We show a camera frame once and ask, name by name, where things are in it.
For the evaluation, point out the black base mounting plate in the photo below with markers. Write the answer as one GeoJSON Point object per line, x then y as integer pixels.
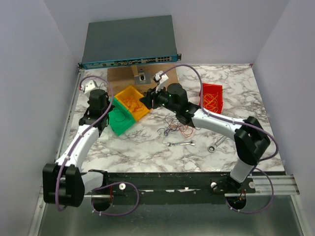
{"type": "Point", "coordinates": [170, 188]}

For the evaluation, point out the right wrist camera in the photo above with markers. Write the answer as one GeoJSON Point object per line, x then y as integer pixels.
{"type": "Point", "coordinates": [161, 79]}

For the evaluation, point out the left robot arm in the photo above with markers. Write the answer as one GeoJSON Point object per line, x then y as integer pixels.
{"type": "Point", "coordinates": [63, 183]}

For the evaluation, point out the wooden board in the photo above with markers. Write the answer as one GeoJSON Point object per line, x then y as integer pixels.
{"type": "Point", "coordinates": [123, 76]}

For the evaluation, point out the green plastic bin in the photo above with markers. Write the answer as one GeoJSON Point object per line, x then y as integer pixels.
{"type": "Point", "coordinates": [120, 118]}

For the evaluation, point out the aluminium frame rail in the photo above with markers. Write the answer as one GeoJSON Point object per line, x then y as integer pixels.
{"type": "Point", "coordinates": [282, 185]}

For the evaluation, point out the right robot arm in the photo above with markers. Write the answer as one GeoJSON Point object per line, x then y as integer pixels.
{"type": "Point", "coordinates": [250, 139]}

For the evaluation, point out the grey metal socket bracket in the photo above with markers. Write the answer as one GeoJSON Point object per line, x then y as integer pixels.
{"type": "Point", "coordinates": [141, 77]}

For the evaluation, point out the silver ratchet wrench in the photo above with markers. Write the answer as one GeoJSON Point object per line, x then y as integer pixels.
{"type": "Point", "coordinates": [212, 148]}

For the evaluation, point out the silver open-end wrench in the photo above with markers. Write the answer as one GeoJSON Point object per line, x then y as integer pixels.
{"type": "Point", "coordinates": [190, 143]}

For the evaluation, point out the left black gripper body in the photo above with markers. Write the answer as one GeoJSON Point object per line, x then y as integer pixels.
{"type": "Point", "coordinates": [108, 103]}

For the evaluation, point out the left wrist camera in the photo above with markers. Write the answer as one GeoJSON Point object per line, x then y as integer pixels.
{"type": "Point", "coordinates": [88, 87]}

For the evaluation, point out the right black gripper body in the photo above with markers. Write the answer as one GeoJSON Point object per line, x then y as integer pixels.
{"type": "Point", "coordinates": [161, 100]}

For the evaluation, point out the red plastic bin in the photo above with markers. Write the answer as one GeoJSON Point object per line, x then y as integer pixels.
{"type": "Point", "coordinates": [213, 97]}

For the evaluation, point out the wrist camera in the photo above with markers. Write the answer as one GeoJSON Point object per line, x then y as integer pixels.
{"type": "Point", "coordinates": [88, 87]}
{"type": "Point", "coordinates": [161, 79]}

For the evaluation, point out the grey blue network switch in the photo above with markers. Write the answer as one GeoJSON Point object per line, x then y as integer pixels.
{"type": "Point", "coordinates": [128, 42]}

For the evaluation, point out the yellow plastic bin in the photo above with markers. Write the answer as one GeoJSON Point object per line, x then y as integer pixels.
{"type": "Point", "coordinates": [129, 97]}

